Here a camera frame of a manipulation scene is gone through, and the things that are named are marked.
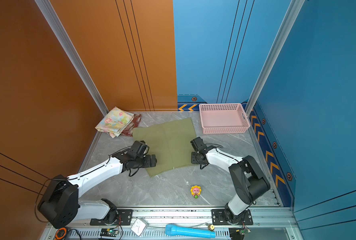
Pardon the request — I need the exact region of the olive green skirt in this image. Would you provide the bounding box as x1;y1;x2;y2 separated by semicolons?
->
133;118;197;177

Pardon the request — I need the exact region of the red plaid skirt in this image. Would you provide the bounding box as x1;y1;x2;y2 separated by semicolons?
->
121;114;142;137

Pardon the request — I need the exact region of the pink perforated plastic basket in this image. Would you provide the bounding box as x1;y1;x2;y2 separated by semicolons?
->
199;103;251;134

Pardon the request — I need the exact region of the floral pastel skirt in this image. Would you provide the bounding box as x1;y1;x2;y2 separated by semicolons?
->
95;107;135;138

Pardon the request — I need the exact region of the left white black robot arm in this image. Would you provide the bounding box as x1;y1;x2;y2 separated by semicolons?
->
37;154;157;229

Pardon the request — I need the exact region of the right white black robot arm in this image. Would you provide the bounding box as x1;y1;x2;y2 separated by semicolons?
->
191;137;271;225

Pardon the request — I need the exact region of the yellow sunflower toy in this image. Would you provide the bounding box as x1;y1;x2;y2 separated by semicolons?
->
190;186;202;199

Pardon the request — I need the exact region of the white square card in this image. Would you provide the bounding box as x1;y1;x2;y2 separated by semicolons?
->
131;218;148;237

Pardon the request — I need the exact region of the cyan toy microphone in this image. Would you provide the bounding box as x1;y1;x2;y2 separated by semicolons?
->
165;224;216;239

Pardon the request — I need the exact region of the left green circuit board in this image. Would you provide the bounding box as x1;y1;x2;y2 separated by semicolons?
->
100;228;120;238

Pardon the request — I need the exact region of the green circuit board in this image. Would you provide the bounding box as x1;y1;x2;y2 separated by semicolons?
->
100;228;120;238
236;227;251;236

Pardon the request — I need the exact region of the right green circuit board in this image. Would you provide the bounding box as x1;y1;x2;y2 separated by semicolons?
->
236;227;251;236

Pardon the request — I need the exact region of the orange black tape measure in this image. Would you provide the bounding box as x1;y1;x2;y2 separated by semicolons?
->
54;227;68;240

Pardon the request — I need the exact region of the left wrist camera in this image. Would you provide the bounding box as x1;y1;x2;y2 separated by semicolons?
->
128;141;150;159

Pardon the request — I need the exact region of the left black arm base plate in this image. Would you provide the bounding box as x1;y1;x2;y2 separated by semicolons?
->
90;209;133;226

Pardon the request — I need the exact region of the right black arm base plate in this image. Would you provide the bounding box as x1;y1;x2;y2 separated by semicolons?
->
211;209;254;226

